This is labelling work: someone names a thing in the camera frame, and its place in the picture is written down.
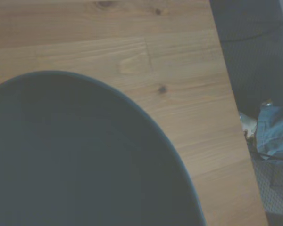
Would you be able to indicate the dark teal plate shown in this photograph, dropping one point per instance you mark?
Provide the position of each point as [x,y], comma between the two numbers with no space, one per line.
[80,153]

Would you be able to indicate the blue crumpled cloth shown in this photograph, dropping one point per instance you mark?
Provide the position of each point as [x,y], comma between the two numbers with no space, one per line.
[273,131]

